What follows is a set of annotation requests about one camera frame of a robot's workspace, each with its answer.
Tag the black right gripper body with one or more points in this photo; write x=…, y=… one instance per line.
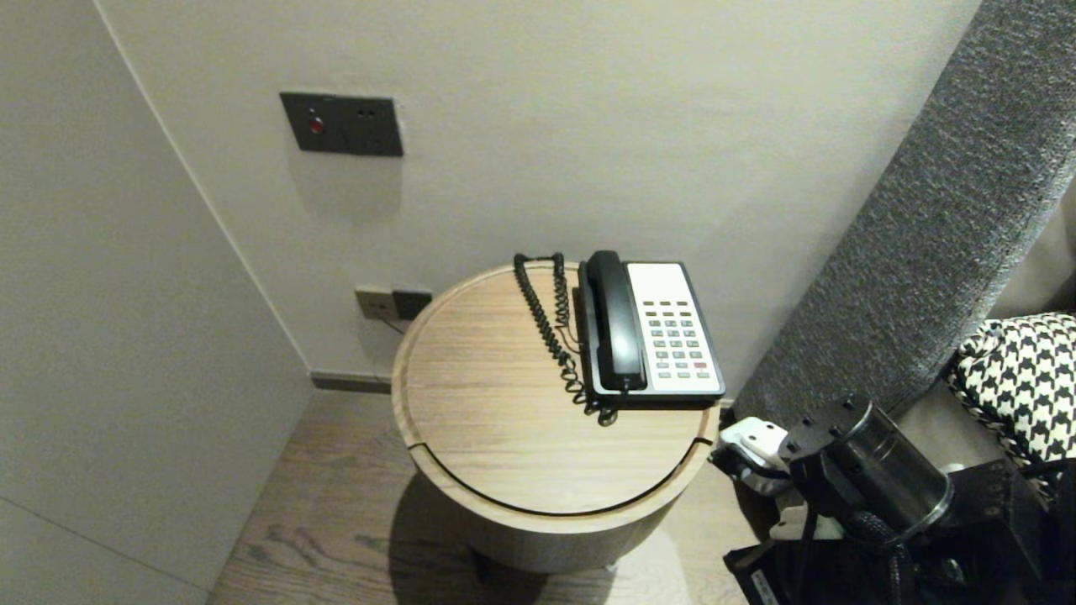
x=782, y=580

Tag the curved wooden table drawer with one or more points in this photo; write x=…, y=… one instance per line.
x=555, y=538

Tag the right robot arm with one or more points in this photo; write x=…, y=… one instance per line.
x=891, y=470

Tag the black and white desk telephone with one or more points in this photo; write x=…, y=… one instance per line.
x=681, y=336

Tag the black telephone handset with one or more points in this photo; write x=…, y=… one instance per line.
x=618, y=328

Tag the black white houndstooth pillow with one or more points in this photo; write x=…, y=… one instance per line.
x=1025, y=378

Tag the grey fabric bed headboard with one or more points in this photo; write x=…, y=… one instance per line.
x=925, y=252

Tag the round wooden bedside table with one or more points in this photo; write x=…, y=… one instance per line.
x=487, y=370

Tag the white bed sheet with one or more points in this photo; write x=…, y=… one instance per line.
x=1042, y=269

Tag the white wrist camera unit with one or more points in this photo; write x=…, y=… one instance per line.
x=752, y=441

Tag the black wall socket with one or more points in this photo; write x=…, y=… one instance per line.
x=412, y=304

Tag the beige wall socket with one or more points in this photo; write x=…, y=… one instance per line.
x=372, y=304

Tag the dark wall switch panel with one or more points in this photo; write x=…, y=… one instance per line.
x=340, y=124

